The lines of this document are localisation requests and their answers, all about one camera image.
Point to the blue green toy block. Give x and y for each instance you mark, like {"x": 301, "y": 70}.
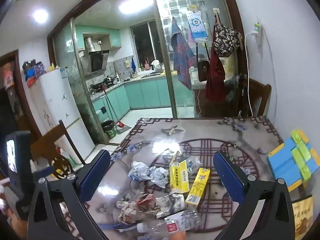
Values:
{"x": 282, "y": 160}

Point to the floral printed tablecloth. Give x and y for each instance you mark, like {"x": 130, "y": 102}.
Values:
{"x": 200, "y": 135}

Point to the dark red garment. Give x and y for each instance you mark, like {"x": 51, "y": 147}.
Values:
{"x": 215, "y": 80}

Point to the white yellow drink carton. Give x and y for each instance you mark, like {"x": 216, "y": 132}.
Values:
{"x": 178, "y": 177}

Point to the clear plastic film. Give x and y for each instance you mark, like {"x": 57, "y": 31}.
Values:
{"x": 167, "y": 154}

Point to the grey dustpan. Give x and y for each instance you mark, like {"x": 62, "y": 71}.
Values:
{"x": 123, "y": 129}

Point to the flattened grey white carton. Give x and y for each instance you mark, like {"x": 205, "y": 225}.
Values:
{"x": 170, "y": 203}

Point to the kitchen window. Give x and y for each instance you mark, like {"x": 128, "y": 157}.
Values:
{"x": 145, "y": 45}

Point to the black wok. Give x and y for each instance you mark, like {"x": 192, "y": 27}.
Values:
{"x": 110, "y": 80}

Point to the red wall poster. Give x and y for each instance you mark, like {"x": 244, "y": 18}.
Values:
{"x": 8, "y": 76}

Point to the crumpled blue white wrapper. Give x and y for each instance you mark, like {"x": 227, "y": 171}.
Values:
{"x": 137, "y": 171}

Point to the plain wooden chair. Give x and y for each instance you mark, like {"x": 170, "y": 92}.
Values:
{"x": 260, "y": 95}

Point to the ceiling light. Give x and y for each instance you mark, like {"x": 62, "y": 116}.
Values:
{"x": 40, "y": 15}
{"x": 135, "y": 5}

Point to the clear plastic bottle red label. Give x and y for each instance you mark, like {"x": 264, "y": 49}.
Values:
{"x": 180, "y": 221}

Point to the small clear printed wrapper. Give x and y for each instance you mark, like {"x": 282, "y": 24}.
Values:
{"x": 192, "y": 166}

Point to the crumpled printed tissue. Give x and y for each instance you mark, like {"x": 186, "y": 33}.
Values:
{"x": 127, "y": 210}

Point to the dark kitchen waste bin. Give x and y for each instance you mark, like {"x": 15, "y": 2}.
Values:
{"x": 108, "y": 128}

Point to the blue plastic strip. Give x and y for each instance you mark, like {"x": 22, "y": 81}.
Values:
{"x": 107, "y": 226}

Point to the yellow printed bag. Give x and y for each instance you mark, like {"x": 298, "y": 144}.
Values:
{"x": 302, "y": 212}

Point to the black range hood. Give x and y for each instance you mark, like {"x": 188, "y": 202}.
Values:
{"x": 98, "y": 61}

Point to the white refrigerator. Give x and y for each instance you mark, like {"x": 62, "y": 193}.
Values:
{"x": 55, "y": 105}

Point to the letter patterned bag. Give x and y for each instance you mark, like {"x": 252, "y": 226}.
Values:
{"x": 225, "y": 40}

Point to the stack of colourful packets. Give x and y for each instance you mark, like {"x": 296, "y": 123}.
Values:
{"x": 33, "y": 72}

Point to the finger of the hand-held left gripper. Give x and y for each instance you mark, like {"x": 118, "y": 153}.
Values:
{"x": 43, "y": 172}

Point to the white printed paper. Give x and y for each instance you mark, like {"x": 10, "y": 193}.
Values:
{"x": 160, "y": 176}

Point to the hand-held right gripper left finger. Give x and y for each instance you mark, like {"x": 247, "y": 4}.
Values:
{"x": 95, "y": 175}

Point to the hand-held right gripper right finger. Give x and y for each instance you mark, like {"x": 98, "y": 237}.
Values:
{"x": 228, "y": 177}

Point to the blue hanging towel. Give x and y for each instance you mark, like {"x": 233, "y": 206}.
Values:
{"x": 133, "y": 64}

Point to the white blue cartoon bag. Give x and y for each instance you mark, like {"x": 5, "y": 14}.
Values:
{"x": 197, "y": 26}

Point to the carved wooden chair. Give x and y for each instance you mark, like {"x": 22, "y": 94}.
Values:
{"x": 50, "y": 145}

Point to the white wall power socket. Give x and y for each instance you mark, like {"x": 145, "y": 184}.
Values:
{"x": 258, "y": 40}

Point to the crumpled red wrapper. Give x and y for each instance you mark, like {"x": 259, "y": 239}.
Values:
{"x": 147, "y": 201}

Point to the black frying pan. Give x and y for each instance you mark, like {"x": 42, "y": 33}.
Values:
{"x": 96, "y": 87}

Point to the teal wall cabinets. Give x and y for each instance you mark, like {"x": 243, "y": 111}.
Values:
{"x": 115, "y": 36}

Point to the blue red plaid cloth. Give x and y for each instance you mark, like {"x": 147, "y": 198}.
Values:
{"x": 182, "y": 52}

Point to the teal base cabinets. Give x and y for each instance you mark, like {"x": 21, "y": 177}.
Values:
{"x": 150, "y": 92}

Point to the brown handbag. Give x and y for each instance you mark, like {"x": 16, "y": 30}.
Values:
{"x": 203, "y": 70}

